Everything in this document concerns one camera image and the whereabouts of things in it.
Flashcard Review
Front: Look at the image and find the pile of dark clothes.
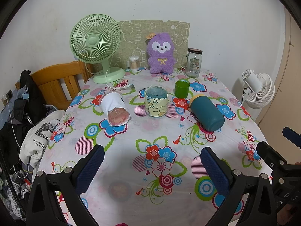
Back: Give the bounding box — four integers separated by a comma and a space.
0, 169, 32, 222

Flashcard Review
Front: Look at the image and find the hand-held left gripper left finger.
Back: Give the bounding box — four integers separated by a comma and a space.
26, 144, 105, 226

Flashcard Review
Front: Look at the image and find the black bag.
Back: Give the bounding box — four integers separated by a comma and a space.
13, 99, 36, 129

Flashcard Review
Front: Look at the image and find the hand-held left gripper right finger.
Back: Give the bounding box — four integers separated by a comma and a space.
200, 147, 279, 226

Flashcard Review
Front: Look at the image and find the white standing fan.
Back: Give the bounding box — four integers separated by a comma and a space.
241, 69, 276, 109

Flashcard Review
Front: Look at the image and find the purple plush toy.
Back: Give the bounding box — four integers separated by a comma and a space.
147, 33, 177, 74

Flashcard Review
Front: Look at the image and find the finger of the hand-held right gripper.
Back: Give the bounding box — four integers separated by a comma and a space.
256, 140, 288, 169
282, 126, 301, 148

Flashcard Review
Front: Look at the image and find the white fan cable with plug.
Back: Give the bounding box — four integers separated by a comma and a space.
104, 68, 136, 93

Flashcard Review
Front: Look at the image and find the teal bottle with yellow rim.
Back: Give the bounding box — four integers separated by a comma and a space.
189, 93, 226, 132

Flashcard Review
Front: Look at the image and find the glass cup with white sleeve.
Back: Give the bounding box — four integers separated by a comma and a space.
100, 92, 131, 127

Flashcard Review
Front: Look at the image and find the green plastic cup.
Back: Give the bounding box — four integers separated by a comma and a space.
175, 80, 190, 99

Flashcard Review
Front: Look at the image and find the green desk fan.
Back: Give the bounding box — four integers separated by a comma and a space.
70, 14, 126, 84

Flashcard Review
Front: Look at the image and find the floral tablecloth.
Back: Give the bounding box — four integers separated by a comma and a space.
38, 66, 281, 226

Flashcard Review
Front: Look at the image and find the white printed shirt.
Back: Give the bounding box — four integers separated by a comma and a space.
19, 109, 67, 168

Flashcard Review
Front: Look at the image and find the wooden chair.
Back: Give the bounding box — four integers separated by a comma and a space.
30, 60, 93, 111

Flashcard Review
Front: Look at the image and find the glass jar with dark lid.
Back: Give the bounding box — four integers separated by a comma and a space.
181, 48, 203, 77

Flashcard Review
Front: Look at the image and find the thin white cable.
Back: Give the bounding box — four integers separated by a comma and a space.
4, 98, 32, 178

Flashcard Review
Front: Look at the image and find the person's right hand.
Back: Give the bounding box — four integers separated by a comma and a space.
278, 206, 301, 226

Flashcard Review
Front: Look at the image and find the cotton swab container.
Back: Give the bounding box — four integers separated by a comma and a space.
129, 56, 140, 71

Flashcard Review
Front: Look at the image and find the glass cup with yellow sleeve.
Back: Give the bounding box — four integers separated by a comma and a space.
144, 86, 168, 118

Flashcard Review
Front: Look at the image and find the black jacket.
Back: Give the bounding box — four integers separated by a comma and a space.
19, 70, 45, 128

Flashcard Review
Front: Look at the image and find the patterned grey-green board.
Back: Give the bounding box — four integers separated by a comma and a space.
110, 20, 191, 70

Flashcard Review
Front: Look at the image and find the beige door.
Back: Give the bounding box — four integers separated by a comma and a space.
256, 7, 301, 137

